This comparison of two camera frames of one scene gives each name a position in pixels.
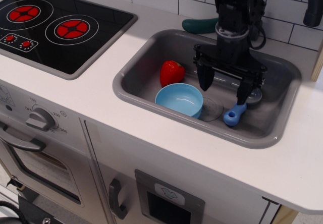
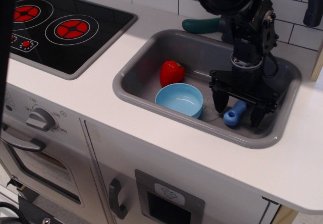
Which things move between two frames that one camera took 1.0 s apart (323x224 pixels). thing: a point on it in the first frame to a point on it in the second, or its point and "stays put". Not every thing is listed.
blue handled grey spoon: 232,117 stays put
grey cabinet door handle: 120,211 stays put
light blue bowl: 181,98 stays put
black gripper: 230,55 to 245,82
